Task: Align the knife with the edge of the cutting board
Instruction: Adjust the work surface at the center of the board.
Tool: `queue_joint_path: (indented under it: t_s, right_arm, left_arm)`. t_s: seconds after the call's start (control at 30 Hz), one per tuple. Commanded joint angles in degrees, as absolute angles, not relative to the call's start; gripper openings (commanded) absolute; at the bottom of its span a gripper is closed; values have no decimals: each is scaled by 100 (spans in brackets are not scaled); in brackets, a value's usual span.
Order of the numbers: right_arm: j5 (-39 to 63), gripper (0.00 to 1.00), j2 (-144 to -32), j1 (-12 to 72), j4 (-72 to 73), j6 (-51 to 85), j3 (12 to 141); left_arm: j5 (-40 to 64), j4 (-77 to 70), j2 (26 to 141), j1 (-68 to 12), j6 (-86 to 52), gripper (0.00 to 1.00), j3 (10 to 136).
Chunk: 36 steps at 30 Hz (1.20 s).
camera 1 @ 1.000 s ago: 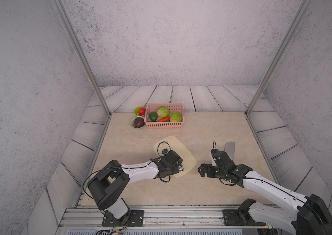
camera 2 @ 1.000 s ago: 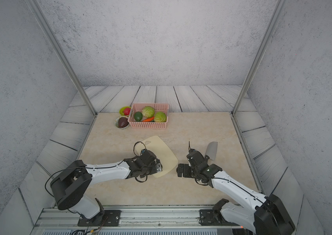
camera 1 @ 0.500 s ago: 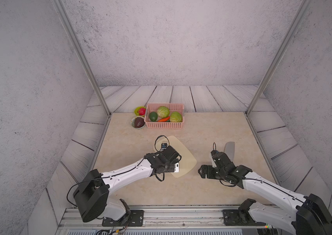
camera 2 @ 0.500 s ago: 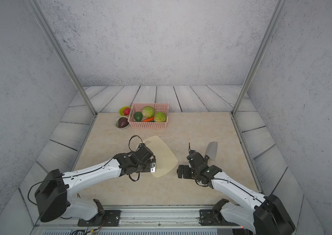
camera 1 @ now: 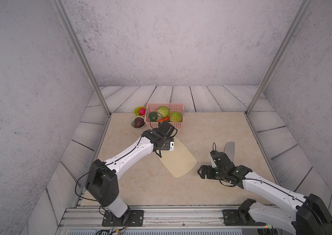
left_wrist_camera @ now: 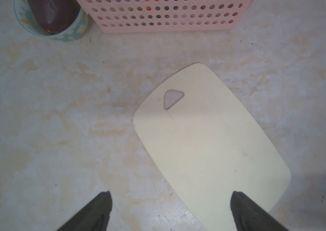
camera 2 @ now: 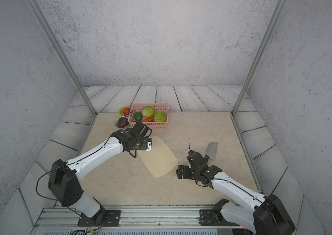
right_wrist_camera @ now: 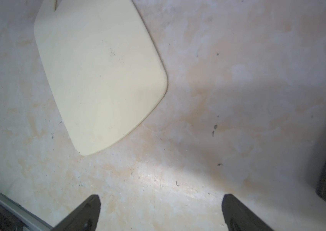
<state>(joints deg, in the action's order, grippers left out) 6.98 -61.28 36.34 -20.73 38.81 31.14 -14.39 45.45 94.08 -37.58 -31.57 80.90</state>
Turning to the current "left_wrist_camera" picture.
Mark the dark purple eggplant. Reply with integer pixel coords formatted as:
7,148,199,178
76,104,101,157
28,0,81,35

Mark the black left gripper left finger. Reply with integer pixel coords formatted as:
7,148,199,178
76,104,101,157
57,191,113,231

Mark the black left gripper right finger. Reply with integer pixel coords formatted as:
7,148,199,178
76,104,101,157
230,191,288,231

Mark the patterned light bowl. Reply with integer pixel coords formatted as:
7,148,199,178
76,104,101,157
13,1,88,42

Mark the pink plastic basket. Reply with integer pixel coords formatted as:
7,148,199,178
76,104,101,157
78,0,253,33

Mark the cream plastic cutting board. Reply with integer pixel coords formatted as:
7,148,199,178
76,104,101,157
132,63,291,231

